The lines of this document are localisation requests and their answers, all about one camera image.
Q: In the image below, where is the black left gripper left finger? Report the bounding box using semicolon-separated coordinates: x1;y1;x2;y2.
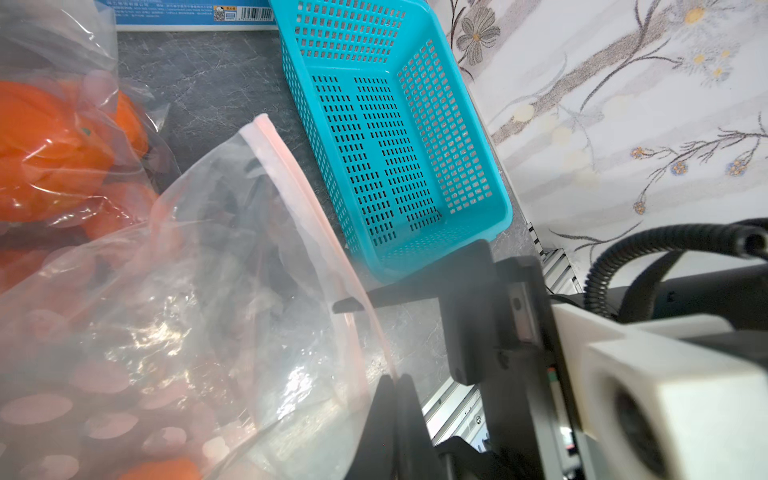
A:
345;375;396;480

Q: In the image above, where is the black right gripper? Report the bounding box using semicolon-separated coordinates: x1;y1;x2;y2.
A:
367;240;576;479

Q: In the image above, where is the teal plastic basket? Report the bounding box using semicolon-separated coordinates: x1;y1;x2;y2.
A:
271;0;513;282

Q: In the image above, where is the aluminium mounting rail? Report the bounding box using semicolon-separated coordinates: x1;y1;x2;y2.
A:
422;222;582;452

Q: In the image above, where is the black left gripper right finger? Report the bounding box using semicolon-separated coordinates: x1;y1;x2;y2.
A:
395;374;447;480

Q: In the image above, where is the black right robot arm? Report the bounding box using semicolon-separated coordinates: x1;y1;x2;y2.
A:
347;218;767;479

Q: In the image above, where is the clear zip-top bag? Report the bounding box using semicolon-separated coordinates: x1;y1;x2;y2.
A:
1;1;180;290
1;115;392;479

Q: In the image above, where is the orange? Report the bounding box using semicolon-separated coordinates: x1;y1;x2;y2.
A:
1;81;115;222
82;182;158;240
113;91;149;158
118;458;202;480

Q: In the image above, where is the blue lidded storage box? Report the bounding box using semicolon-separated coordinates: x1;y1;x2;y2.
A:
103;0;277;32

